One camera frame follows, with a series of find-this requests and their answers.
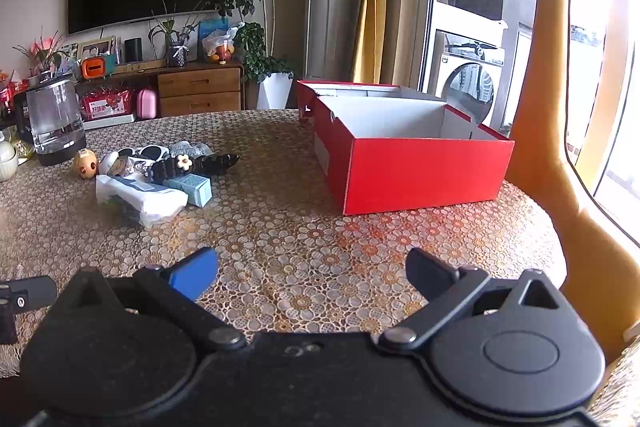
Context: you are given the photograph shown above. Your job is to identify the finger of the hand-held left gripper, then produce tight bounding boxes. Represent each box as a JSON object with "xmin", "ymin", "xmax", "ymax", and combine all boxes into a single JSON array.
[{"xmin": 0, "ymin": 276, "xmax": 58, "ymax": 345}]

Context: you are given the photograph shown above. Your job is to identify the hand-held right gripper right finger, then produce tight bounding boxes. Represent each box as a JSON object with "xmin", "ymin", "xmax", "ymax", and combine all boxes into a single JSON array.
[{"xmin": 377, "ymin": 248, "xmax": 566, "ymax": 353}]

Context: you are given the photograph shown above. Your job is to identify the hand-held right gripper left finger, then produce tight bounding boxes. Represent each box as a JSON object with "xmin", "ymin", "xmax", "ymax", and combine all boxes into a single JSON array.
[{"xmin": 70, "ymin": 247, "xmax": 248, "ymax": 353}]

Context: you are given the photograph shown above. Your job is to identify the white printed plastic packet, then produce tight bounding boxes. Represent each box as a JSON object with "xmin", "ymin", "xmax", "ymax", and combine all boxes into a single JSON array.
[{"xmin": 95, "ymin": 174, "xmax": 189, "ymax": 229}]

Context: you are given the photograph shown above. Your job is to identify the red cardboard shoe box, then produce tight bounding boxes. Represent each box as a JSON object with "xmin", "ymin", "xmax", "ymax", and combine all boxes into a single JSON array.
[{"xmin": 296, "ymin": 80, "xmax": 516, "ymax": 216}]

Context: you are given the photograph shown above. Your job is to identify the black hair claw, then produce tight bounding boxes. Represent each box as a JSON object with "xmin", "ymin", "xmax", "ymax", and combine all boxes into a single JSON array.
[{"xmin": 150, "ymin": 153, "xmax": 241, "ymax": 185}]

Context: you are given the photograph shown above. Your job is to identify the yellow round doll toy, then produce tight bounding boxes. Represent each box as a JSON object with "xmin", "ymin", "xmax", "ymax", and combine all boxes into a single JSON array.
[{"xmin": 73, "ymin": 148, "xmax": 98, "ymax": 180}]

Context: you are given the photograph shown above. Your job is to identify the light blue small box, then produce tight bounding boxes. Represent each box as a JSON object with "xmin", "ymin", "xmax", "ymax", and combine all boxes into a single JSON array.
[{"xmin": 165, "ymin": 173, "xmax": 213, "ymax": 208}]

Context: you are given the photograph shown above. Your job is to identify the clear plastic wrapper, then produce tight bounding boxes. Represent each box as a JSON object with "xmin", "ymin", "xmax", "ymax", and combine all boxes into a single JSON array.
[{"xmin": 170, "ymin": 141, "xmax": 216, "ymax": 158}]

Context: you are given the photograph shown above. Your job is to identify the white framed sunglasses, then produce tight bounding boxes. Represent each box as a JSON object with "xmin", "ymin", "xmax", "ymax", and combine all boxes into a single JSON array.
[{"xmin": 117, "ymin": 146, "xmax": 173, "ymax": 162}]

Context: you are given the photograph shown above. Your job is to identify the white ceramic jar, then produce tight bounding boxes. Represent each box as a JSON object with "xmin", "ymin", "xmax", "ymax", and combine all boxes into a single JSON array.
[{"xmin": 0, "ymin": 139, "xmax": 20, "ymax": 182}]

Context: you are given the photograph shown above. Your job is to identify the glass electric kettle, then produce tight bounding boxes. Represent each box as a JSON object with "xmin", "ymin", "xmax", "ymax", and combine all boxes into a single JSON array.
[{"xmin": 14, "ymin": 74, "xmax": 88, "ymax": 166}]

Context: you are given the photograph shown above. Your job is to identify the pink small case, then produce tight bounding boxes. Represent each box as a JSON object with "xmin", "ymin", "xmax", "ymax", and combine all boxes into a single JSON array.
[{"xmin": 136, "ymin": 88, "xmax": 160, "ymax": 120}]

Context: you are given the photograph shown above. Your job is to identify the wooden drawer cabinet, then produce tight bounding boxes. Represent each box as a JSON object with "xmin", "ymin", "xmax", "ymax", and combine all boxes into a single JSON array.
[{"xmin": 75, "ymin": 62, "xmax": 246, "ymax": 118}]

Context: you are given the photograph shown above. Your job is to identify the white washing machine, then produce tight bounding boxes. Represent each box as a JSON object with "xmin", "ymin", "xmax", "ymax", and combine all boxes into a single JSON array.
[{"xmin": 432, "ymin": 29, "xmax": 506, "ymax": 128}]

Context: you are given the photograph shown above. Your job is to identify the red gift box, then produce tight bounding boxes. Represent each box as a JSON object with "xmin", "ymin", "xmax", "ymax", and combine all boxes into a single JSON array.
[{"xmin": 80, "ymin": 88, "xmax": 137, "ymax": 130}]

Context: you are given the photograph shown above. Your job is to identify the red printed pack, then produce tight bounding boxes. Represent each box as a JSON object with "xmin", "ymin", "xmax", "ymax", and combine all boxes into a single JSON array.
[{"xmin": 0, "ymin": 69, "xmax": 26, "ymax": 118}]

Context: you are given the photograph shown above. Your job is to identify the white angular planter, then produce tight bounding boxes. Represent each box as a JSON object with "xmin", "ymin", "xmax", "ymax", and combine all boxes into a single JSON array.
[{"xmin": 257, "ymin": 72, "xmax": 293, "ymax": 110}]

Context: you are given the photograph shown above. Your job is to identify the small plant in dark pot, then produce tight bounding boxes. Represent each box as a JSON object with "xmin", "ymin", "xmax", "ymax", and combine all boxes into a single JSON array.
[{"xmin": 148, "ymin": 0, "xmax": 211, "ymax": 68}]

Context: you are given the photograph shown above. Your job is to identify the plastic bag of fruit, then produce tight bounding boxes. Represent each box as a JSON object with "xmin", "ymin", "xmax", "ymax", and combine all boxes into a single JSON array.
[{"xmin": 201, "ymin": 23, "xmax": 246, "ymax": 64}]

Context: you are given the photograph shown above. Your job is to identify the pink flowering potted plant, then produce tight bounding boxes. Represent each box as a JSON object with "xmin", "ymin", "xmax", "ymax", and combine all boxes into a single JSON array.
[{"xmin": 12, "ymin": 27, "xmax": 71, "ymax": 82}]

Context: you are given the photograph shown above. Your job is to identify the yellow giraffe figure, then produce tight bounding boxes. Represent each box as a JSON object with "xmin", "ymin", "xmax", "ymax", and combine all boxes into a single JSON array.
[{"xmin": 495, "ymin": 0, "xmax": 640, "ymax": 365}]

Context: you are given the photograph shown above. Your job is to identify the blue picture board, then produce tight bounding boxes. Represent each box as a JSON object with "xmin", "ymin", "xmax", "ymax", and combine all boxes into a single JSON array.
[{"xmin": 198, "ymin": 17, "xmax": 231, "ymax": 60}]

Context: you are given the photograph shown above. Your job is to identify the white photo frame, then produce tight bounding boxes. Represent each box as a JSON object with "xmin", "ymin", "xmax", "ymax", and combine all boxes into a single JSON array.
[{"xmin": 76, "ymin": 36, "xmax": 117, "ymax": 62}]

